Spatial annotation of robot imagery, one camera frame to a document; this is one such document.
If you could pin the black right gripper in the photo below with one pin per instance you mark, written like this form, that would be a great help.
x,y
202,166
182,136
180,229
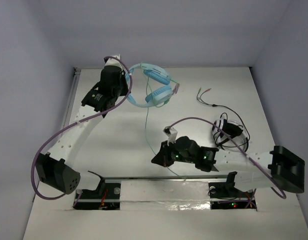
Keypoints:
x,y
162,157

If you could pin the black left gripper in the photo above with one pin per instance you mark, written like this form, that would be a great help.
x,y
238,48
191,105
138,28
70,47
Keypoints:
x,y
116,81

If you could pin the light blue headphones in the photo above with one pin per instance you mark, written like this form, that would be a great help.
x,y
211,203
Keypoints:
x,y
158,96

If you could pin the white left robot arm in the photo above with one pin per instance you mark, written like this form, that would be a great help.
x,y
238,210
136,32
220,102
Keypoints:
x,y
54,160

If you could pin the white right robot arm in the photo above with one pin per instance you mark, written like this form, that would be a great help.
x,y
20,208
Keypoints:
x,y
278,168

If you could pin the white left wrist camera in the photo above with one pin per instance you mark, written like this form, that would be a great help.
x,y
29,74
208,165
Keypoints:
x,y
113,60

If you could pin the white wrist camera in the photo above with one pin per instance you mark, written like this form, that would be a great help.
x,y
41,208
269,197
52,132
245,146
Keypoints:
x,y
113,60
171,134

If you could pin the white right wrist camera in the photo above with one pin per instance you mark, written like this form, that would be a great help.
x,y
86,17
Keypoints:
x,y
171,134

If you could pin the metal base rail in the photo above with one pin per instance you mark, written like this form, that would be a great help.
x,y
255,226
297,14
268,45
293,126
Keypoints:
x,y
159,195

